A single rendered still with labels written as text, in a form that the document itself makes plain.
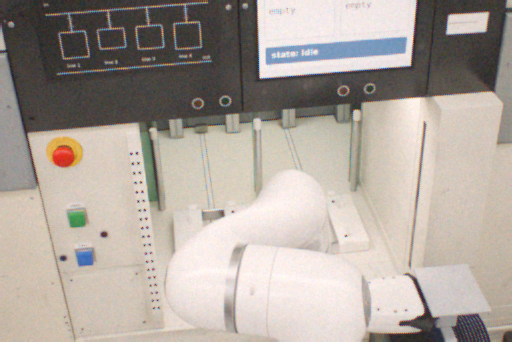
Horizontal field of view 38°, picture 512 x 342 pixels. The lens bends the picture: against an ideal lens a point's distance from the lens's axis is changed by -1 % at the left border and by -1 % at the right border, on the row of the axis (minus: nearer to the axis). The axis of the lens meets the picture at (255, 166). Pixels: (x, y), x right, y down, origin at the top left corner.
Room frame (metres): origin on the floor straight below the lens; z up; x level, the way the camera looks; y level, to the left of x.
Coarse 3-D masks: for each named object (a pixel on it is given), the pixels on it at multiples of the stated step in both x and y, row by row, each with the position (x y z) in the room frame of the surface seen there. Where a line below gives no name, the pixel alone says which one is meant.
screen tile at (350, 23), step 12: (396, 0) 1.23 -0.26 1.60; (408, 0) 1.23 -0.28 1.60; (348, 12) 1.22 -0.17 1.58; (360, 12) 1.22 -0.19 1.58; (372, 12) 1.23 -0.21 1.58; (384, 12) 1.23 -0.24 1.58; (396, 12) 1.23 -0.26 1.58; (408, 12) 1.23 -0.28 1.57; (348, 24) 1.22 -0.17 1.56; (360, 24) 1.22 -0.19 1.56; (372, 24) 1.23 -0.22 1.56; (384, 24) 1.23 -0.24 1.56; (396, 24) 1.23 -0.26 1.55
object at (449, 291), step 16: (416, 272) 0.98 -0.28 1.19; (432, 272) 0.98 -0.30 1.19; (448, 272) 0.97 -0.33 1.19; (464, 272) 0.97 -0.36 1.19; (432, 288) 0.94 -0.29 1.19; (448, 288) 0.93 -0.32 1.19; (464, 288) 0.93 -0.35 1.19; (432, 304) 0.90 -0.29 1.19; (448, 304) 0.89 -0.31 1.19; (464, 304) 0.89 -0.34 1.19; (480, 304) 0.89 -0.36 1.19; (448, 320) 0.92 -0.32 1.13; (384, 336) 0.93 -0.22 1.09; (400, 336) 1.02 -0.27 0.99; (416, 336) 1.02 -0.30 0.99; (448, 336) 0.90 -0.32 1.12
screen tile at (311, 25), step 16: (272, 0) 1.21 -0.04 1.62; (288, 0) 1.21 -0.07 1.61; (304, 0) 1.21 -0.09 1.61; (320, 0) 1.22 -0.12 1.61; (288, 16) 1.21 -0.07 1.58; (304, 16) 1.21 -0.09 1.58; (320, 16) 1.22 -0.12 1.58; (272, 32) 1.21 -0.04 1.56; (288, 32) 1.21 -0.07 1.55; (304, 32) 1.21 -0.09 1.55; (320, 32) 1.22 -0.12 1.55
